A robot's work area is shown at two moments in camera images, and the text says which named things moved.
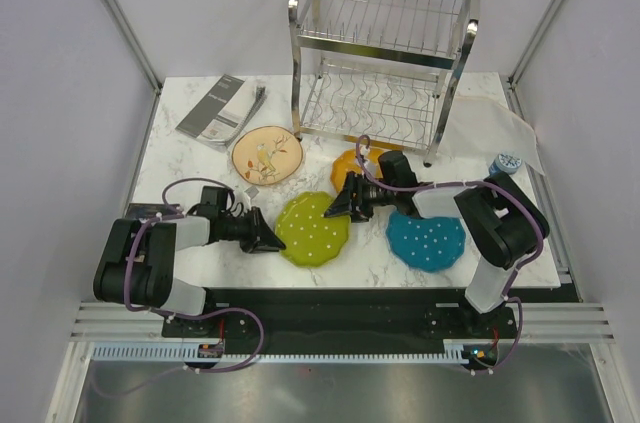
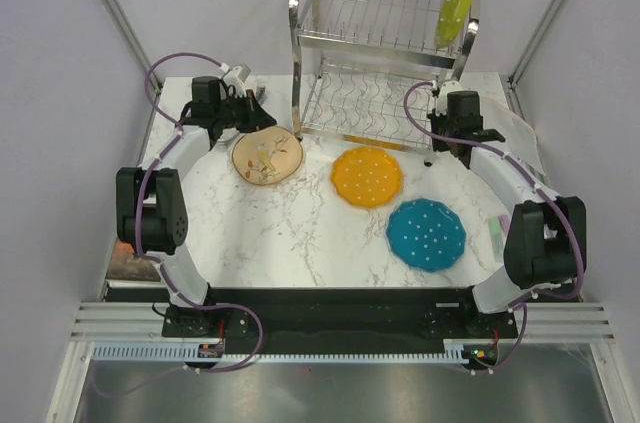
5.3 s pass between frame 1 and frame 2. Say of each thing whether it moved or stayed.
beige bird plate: stayed
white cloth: stayed
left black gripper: moved
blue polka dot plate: stayed
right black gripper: moved
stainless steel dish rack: stayed
